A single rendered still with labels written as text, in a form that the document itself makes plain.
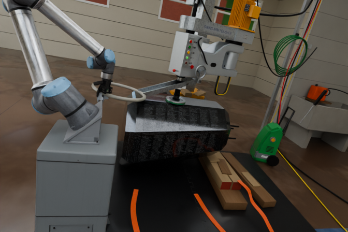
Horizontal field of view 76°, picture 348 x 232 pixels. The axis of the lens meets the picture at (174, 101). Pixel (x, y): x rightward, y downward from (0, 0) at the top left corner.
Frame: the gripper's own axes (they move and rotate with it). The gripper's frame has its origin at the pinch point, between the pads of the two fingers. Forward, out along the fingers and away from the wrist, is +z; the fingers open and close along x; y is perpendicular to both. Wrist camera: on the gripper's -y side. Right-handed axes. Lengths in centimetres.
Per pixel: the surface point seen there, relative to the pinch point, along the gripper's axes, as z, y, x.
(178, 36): -67, 22, 69
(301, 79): -55, 167, 358
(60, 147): 7, 31, -61
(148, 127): 22, 30, 39
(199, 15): -101, 7, 151
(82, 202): 38, 46, -54
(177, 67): -38, 32, 66
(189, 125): 16, 59, 70
